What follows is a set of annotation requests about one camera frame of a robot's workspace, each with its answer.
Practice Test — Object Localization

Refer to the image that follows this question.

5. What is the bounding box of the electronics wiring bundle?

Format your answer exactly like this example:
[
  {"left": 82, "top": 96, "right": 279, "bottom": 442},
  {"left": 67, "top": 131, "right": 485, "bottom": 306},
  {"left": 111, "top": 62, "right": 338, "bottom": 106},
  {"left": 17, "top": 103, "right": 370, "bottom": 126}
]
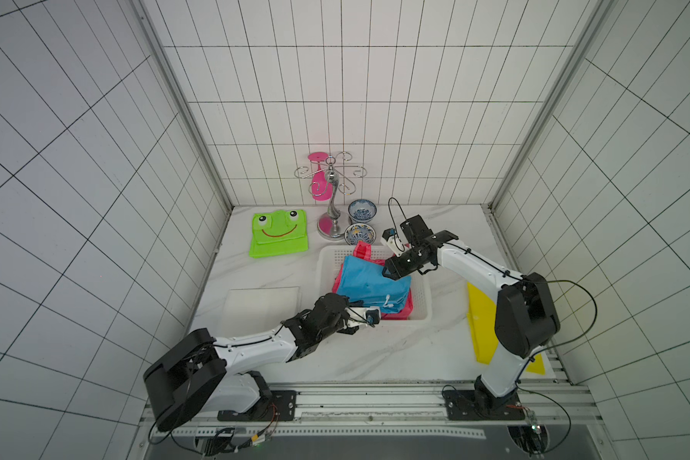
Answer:
[{"left": 192, "top": 401, "right": 280, "bottom": 458}]

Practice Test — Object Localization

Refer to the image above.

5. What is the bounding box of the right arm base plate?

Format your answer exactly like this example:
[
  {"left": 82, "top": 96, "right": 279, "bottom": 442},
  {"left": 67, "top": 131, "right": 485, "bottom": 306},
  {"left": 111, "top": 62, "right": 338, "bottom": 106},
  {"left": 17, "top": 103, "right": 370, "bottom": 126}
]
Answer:
[{"left": 441, "top": 385, "right": 525, "bottom": 422}]

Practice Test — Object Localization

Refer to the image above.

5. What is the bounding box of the yellow raincoat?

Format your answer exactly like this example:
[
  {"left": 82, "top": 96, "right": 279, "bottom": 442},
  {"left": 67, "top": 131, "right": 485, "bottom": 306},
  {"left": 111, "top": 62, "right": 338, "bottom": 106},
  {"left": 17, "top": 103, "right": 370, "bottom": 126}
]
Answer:
[{"left": 466, "top": 283, "right": 545, "bottom": 376}]

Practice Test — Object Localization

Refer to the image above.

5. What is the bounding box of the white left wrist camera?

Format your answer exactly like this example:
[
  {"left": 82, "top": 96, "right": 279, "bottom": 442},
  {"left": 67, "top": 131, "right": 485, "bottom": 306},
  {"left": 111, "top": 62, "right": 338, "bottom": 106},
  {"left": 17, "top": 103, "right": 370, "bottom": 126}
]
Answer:
[{"left": 352, "top": 308, "right": 381, "bottom": 327}]

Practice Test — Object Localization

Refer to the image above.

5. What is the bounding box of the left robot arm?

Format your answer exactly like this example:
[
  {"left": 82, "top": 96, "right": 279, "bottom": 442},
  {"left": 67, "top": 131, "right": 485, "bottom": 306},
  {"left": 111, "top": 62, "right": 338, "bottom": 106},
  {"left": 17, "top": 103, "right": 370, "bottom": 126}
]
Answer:
[{"left": 143, "top": 292, "right": 381, "bottom": 433}]

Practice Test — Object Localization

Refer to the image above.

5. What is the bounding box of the blue raincoat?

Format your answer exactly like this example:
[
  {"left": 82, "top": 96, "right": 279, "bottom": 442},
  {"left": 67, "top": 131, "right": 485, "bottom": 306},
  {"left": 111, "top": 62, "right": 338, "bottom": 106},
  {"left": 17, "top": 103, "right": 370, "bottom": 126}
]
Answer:
[{"left": 335, "top": 256, "right": 411, "bottom": 314}]

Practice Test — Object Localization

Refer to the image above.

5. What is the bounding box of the white plastic perforated basket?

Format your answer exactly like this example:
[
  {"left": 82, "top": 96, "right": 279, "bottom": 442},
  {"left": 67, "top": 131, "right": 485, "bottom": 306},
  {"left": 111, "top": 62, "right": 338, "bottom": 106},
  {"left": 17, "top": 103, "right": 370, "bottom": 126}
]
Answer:
[{"left": 315, "top": 245, "right": 432, "bottom": 324}]

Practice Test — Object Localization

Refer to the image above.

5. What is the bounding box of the blue patterned ceramic cup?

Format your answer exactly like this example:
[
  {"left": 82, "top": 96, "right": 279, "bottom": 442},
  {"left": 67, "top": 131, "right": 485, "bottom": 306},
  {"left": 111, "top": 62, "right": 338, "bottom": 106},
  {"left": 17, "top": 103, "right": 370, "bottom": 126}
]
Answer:
[{"left": 344, "top": 222, "right": 377, "bottom": 245}]

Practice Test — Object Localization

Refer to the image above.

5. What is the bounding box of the white raincoat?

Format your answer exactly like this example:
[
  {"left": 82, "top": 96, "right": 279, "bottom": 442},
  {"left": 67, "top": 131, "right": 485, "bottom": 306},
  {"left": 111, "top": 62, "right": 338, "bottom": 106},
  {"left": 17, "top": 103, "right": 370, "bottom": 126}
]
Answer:
[{"left": 216, "top": 287, "right": 300, "bottom": 337}]

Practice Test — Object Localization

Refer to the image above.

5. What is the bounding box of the aluminium mounting rail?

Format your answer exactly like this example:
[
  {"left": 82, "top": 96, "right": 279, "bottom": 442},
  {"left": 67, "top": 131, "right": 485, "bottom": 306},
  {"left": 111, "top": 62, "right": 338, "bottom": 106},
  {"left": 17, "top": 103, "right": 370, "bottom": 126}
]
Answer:
[{"left": 172, "top": 381, "right": 602, "bottom": 442}]

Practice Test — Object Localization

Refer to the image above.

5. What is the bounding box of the blue patterned ceramic bowl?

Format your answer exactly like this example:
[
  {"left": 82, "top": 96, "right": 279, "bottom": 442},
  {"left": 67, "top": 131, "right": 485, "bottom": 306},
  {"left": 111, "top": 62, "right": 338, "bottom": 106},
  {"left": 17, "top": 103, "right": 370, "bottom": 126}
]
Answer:
[{"left": 347, "top": 199, "right": 378, "bottom": 224}]

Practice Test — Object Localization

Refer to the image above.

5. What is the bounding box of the silver wire cup stand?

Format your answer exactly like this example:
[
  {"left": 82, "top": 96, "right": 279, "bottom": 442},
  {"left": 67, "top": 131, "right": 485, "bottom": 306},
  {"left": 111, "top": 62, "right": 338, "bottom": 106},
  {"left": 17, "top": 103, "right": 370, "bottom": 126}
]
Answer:
[{"left": 294, "top": 151, "right": 367, "bottom": 241}]

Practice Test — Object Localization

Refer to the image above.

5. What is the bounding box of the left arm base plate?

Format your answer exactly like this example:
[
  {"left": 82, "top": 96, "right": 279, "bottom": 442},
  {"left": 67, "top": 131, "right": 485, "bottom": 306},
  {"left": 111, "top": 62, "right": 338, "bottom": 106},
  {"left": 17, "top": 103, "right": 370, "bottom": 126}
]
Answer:
[{"left": 217, "top": 390, "right": 298, "bottom": 423}]

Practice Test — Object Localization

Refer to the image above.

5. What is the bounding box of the pink wine glass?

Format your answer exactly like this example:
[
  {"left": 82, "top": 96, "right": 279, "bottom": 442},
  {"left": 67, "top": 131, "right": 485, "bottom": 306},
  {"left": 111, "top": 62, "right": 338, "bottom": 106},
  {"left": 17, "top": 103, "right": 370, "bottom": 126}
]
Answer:
[{"left": 309, "top": 151, "right": 334, "bottom": 202}]

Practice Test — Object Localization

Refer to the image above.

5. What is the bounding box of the pink bunny raincoat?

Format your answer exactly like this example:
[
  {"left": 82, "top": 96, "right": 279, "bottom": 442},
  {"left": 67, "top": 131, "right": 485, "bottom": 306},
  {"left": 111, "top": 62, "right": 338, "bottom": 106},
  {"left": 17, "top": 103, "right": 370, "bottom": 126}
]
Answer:
[{"left": 333, "top": 241, "right": 413, "bottom": 320}]

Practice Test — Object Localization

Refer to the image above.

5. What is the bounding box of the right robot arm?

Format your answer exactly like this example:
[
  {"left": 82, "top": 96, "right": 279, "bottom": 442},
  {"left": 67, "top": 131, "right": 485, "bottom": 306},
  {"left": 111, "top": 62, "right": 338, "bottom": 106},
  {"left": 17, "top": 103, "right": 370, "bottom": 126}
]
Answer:
[{"left": 383, "top": 230, "right": 560, "bottom": 409}]

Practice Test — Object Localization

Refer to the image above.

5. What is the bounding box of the green frog raincoat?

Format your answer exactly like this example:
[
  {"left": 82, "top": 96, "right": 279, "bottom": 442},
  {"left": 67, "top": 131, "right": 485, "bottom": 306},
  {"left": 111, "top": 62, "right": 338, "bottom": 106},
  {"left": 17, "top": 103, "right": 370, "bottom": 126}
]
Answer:
[{"left": 248, "top": 209, "right": 309, "bottom": 259}]

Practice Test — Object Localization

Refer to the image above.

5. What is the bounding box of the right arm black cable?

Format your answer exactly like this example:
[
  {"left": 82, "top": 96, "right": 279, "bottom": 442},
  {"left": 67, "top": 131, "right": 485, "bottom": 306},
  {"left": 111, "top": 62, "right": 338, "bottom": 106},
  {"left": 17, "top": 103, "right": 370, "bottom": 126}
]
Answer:
[{"left": 511, "top": 279, "right": 599, "bottom": 460}]

